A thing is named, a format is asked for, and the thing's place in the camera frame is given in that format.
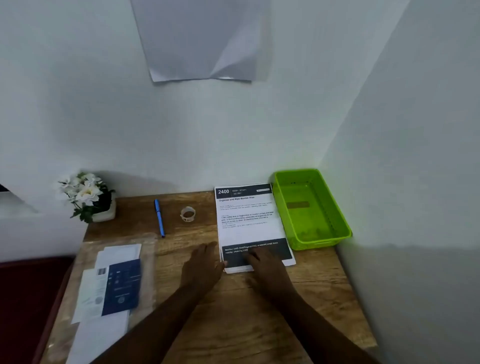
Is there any person's left hand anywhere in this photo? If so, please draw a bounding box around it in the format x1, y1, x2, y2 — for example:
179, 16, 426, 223
179, 241, 229, 297

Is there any person's right hand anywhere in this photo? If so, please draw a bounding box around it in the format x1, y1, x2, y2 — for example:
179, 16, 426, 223
243, 247, 297, 301

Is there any printed paper sheet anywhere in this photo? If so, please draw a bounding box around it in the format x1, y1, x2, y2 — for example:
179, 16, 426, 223
214, 182, 297, 275

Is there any green plastic tray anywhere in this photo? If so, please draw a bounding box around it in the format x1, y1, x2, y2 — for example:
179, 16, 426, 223
272, 168, 353, 251

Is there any stack of white envelopes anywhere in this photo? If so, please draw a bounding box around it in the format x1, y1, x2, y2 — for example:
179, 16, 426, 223
65, 243, 143, 364

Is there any person's left forearm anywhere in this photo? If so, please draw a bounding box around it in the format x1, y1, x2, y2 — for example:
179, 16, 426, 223
89, 281, 217, 364

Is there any person's right forearm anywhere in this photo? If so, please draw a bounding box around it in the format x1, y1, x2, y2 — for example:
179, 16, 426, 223
275, 288, 382, 364

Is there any clear plastic bag with card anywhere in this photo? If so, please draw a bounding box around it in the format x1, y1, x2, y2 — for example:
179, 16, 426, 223
40, 232, 158, 364

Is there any blue pen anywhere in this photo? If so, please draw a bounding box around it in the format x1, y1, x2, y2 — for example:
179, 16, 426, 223
154, 199, 166, 239

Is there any blue and white label card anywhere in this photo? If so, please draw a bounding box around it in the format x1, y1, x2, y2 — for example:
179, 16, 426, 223
71, 258, 143, 324

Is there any potted white flower plant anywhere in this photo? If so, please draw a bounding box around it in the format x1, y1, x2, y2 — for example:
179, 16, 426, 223
56, 172, 117, 224

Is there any dark red mattress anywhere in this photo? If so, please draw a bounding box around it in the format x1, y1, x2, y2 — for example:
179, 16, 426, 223
0, 255, 76, 364

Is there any white paper sheet on wall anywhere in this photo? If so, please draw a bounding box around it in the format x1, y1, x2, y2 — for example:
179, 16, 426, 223
130, 0, 272, 83

